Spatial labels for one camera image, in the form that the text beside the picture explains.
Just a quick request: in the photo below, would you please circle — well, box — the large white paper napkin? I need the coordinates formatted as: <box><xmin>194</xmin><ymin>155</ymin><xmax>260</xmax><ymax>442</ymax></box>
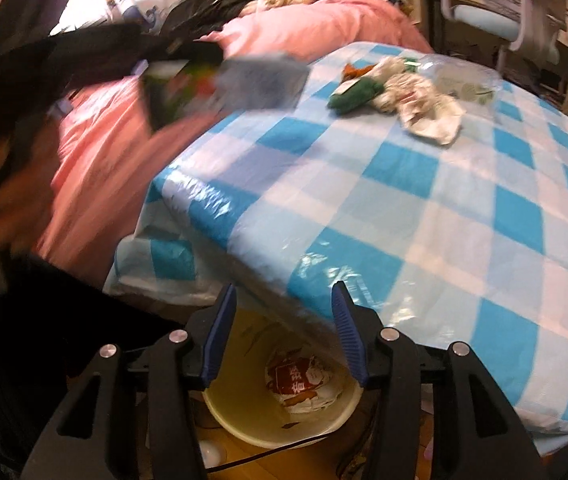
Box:
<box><xmin>371</xmin><ymin>72</ymin><xmax>466</xmax><ymax>147</ymax></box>

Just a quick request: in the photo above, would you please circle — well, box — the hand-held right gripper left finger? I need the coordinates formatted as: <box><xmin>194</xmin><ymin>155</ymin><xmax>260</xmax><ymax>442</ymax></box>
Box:
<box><xmin>21</xmin><ymin>282</ymin><xmax>237</xmax><ymax>480</ymax></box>

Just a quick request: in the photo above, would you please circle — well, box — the person's left forearm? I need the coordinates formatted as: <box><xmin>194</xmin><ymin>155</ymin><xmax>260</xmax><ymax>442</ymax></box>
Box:
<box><xmin>0</xmin><ymin>132</ymin><xmax>62</xmax><ymax>261</ymax></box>

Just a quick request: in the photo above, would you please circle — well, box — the orange snack bag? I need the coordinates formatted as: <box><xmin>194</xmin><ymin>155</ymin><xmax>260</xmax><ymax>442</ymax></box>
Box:
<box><xmin>264</xmin><ymin>355</ymin><xmax>350</xmax><ymax>413</ymax></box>

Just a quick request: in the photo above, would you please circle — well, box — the black cable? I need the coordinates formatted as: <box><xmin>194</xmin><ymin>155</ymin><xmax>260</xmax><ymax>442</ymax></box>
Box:
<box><xmin>204</xmin><ymin>435</ymin><xmax>330</xmax><ymax>473</ymax></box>

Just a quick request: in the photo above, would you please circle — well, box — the pink blanket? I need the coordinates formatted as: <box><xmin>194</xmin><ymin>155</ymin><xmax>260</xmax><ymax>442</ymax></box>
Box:
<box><xmin>34</xmin><ymin>0</ymin><xmax>432</xmax><ymax>286</ymax></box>

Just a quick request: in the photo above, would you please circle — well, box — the grey office chair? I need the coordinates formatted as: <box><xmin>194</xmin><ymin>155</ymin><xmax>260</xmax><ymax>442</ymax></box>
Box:
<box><xmin>436</xmin><ymin>0</ymin><xmax>565</xmax><ymax>61</ymax></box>

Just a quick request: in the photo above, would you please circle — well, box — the small crumpled white tissue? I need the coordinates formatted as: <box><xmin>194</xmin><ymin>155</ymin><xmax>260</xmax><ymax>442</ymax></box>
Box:
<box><xmin>364</xmin><ymin>57</ymin><xmax>405</xmax><ymax>83</ymax></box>

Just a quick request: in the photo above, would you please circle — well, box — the cream trash bin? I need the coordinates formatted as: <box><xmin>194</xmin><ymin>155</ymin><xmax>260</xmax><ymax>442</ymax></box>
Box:
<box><xmin>201</xmin><ymin>305</ymin><xmax>365</xmax><ymax>448</ymax></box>

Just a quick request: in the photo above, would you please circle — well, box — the orange peel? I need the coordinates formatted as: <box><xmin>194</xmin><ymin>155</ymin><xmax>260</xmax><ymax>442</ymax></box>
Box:
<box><xmin>341</xmin><ymin>62</ymin><xmax>375</xmax><ymax>81</ymax></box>

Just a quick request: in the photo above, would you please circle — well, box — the clear plastic bottle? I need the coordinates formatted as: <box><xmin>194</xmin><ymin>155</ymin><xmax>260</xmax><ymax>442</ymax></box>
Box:
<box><xmin>414</xmin><ymin>57</ymin><xmax>505</xmax><ymax>106</ymax></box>

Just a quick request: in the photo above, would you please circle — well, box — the person's dark clothing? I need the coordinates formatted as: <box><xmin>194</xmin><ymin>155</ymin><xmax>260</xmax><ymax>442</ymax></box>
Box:
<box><xmin>0</xmin><ymin>250</ymin><xmax>195</xmax><ymax>480</ymax></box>

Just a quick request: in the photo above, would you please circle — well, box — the green packet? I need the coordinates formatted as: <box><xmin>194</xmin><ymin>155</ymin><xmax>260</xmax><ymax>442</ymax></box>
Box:
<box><xmin>327</xmin><ymin>77</ymin><xmax>385</xmax><ymax>111</ymax></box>

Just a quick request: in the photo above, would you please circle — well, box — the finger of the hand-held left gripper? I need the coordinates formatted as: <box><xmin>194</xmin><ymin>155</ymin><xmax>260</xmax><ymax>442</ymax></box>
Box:
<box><xmin>156</xmin><ymin>40</ymin><xmax>226</xmax><ymax>67</ymax></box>

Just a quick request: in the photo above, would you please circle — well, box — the whale print wall covering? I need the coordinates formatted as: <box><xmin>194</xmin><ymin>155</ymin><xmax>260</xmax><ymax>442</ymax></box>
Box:
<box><xmin>109</xmin><ymin>0</ymin><xmax>205</xmax><ymax>36</ymax></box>

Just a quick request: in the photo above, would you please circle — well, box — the milk carton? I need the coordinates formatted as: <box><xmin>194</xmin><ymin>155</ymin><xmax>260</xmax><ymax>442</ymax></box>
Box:
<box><xmin>141</xmin><ymin>52</ymin><xmax>311</xmax><ymax>133</ymax></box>

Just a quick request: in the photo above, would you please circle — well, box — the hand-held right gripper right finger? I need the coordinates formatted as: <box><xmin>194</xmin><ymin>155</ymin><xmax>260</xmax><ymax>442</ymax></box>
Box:
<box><xmin>331</xmin><ymin>281</ymin><xmax>550</xmax><ymax>480</ymax></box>

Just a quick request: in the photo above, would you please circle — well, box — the black jacket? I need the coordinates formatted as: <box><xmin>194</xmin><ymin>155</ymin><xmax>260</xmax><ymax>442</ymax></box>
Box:
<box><xmin>156</xmin><ymin>0</ymin><xmax>275</xmax><ymax>43</ymax></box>

